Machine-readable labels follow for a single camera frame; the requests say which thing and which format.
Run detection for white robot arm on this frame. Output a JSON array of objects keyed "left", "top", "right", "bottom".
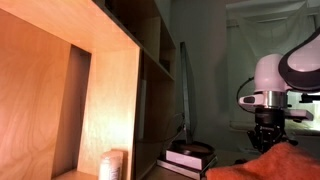
[{"left": 236, "top": 28, "right": 320, "bottom": 153}]

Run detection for wooden shelf unit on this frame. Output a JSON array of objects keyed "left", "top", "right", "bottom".
[{"left": 0, "top": 0, "right": 172, "bottom": 180}]

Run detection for white cylindrical container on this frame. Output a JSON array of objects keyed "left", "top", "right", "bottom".
[{"left": 98, "top": 150, "right": 123, "bottom": 180}]

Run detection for stacked books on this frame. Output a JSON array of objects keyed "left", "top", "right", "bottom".
[{"left": 156, "top": 150, "right": 218, "bottom": 180}]

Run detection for black computer monitor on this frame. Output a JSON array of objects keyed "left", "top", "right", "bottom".
[{"left": 180, "top": 42, "right": 196, "bottom": 144}]

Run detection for black camera on stand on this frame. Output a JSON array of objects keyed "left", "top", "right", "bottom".
[{"left": 300, "top": 93, "right": 320, "bottom": 103}]

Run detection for dark round bowl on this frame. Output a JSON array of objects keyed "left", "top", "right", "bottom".
[{"left": 171, "top": 140, "right": 215, "bottom": 156}]

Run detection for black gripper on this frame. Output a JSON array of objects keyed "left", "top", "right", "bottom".
[{"left": 247, "top": 108, "right": 298, "bottom": 153}]

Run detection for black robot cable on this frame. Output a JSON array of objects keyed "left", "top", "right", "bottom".
[{"left": 236, "top": 76, "right": 256, "bottom": 113}]

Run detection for orange towel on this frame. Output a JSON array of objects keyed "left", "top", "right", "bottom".
[{"left": 206, "top": 143, "right": 320, "bottom": 180}]

